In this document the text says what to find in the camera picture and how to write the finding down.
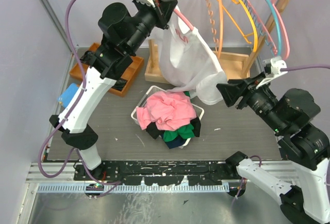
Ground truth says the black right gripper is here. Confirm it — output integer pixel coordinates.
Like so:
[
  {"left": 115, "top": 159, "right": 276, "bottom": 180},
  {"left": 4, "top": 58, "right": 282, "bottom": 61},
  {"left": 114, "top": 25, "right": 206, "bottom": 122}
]
[{"left": 214, "top": 69, "right": 286, "bottom": 132}]

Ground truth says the pink hanger of white shirt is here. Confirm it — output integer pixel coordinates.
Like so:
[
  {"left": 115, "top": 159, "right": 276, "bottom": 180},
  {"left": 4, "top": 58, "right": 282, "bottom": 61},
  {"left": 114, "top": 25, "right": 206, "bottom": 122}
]
[{"left": 174, "top": 9, "right": 194, "bottom": 31}]

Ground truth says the orange plastic hanger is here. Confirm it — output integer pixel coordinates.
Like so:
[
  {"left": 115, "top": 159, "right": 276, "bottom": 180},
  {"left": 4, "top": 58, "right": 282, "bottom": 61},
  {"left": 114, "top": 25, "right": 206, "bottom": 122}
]
[{"left": 205, "top": 0, "right": 224, "bottom": 59}]

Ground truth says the white t shirt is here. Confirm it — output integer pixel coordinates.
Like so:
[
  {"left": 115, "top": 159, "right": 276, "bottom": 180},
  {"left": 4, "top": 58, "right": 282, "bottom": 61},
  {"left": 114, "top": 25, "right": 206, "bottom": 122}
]
[{"left": 159, "top": 12, "right": 227, "bottom": 105}]

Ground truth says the green t shirt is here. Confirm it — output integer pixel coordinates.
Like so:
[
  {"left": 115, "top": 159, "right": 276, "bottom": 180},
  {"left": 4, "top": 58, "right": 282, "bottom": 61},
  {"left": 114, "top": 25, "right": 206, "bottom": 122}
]
[{"left": 162, "top": 91, "right": 200, "bottom": 147}]

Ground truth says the pink t shirt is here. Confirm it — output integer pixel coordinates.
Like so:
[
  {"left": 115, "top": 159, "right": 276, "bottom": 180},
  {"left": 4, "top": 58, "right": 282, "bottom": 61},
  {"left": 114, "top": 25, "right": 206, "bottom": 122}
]
[{"left": 136, "top": 91, "right": 197, "bottom": 131}]

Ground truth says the navy blue t shirt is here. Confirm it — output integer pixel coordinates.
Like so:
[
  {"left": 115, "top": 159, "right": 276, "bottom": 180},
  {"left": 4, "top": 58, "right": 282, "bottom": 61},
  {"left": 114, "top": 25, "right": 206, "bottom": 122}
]
[{"left": 165, "top": 136, "right": 186, "bottom": 149}]

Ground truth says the yellow plastic hanger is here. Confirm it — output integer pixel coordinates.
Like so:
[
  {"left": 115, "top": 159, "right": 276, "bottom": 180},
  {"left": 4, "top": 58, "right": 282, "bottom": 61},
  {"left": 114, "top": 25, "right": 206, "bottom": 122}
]
[{"left": 223, "top": 0, "right": 258, "bottom": 52}]

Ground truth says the light blue metal-hook hanger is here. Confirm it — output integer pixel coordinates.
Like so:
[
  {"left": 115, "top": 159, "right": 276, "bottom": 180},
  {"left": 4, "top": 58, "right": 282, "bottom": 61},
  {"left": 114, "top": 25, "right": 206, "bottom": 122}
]
[{"left": 243, "top": 0, "right": 284, "bottom": 56}]

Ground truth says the black t shirt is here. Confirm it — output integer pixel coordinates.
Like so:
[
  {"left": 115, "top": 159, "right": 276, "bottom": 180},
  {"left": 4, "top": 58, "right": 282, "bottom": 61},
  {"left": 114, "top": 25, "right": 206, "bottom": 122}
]
[{"left": 146, "top": 117, "right": 201, "bottom": 142}]

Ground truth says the pink plastic hanger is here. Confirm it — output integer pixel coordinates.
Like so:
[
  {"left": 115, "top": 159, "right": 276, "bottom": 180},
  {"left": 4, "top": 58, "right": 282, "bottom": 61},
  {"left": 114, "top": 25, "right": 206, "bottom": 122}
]
[{"left": 243, "top": 0, "right": 293, "bottom": 61}]

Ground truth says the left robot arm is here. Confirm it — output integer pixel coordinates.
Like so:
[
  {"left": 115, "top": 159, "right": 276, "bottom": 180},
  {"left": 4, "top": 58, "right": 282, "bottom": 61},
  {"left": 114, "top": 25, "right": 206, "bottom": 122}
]
[{"left": 49, "top": 0, "right": 178, "bottom": 181}]

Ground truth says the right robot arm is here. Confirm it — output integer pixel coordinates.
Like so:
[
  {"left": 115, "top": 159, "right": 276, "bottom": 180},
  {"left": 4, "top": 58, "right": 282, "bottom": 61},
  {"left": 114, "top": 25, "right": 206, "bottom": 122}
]
[{"left": 217, "top": 73, "right": 329, "bottom": 223}]

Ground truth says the wooden clothes rack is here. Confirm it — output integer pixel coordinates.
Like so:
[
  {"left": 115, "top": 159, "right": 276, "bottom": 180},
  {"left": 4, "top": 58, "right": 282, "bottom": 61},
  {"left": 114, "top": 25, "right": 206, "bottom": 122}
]
[{"left": 140, "top": 0, "right": 303, "bottom": 84}]

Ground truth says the white plastic basket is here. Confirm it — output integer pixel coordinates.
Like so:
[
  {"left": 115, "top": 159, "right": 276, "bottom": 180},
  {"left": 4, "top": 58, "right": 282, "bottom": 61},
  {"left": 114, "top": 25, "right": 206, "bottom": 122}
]
[{"left": 130, "top": 85, "right": 205, "bottom": 149}]

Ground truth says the dark rolled sock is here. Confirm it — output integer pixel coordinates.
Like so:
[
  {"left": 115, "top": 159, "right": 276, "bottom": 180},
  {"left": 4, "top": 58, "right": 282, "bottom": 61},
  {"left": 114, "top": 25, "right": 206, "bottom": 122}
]
[
  {"left": 80, "top": 51, "right": 94, "bottom": 65},
  {"left": 112, "top": 78, "right": 127, "bottom": 91}
]

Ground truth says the blue folded cloth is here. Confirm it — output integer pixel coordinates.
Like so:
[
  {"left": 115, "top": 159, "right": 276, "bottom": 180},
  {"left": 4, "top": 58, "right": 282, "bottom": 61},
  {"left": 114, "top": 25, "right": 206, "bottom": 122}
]
[{"left": 57, "top": 83, "right": 79, "bottom": 108}]

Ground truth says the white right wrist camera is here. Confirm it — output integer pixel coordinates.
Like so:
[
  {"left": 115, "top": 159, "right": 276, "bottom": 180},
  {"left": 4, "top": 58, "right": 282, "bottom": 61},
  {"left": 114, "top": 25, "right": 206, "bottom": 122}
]
[{"left": 256, "top": 56, "right": 287, "bottom": 89}]

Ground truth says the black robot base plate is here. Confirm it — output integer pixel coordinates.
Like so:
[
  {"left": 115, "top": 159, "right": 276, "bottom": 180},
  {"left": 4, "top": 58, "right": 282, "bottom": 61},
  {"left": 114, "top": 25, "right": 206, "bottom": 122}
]
[{"left": 91, "top": 161, "right": 241, "bottom": 186}]

